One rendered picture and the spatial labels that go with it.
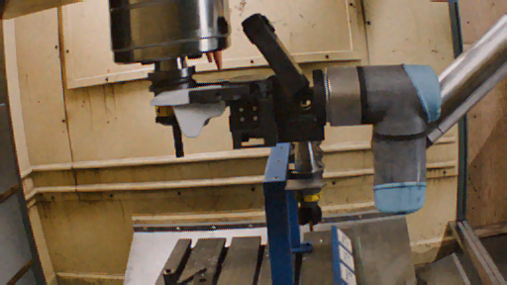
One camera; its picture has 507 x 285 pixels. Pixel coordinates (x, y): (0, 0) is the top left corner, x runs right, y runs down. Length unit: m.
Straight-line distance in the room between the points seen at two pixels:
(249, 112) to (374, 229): 1.15
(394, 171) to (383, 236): 1.08
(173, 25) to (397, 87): 0.28
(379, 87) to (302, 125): 0.11
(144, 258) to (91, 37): 0.73
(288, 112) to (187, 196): 1.16
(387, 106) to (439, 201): 1.20
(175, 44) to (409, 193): 0.34
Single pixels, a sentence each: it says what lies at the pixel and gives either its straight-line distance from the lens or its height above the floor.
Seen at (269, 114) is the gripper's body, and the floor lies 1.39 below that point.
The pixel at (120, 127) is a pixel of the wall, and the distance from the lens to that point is 1.87.
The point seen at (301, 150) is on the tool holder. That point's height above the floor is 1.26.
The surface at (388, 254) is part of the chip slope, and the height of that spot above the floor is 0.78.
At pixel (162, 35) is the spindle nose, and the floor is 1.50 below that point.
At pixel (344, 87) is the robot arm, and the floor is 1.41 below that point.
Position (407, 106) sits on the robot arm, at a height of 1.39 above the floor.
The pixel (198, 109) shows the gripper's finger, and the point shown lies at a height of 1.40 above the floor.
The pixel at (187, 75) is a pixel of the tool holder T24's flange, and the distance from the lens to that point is 0.73.
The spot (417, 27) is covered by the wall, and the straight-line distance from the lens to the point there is 1.77.
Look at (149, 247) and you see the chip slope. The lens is 1.88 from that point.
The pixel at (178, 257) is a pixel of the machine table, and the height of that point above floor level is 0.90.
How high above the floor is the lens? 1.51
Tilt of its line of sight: 13 degrees down
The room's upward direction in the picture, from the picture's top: 6 degrees counter-clockwise
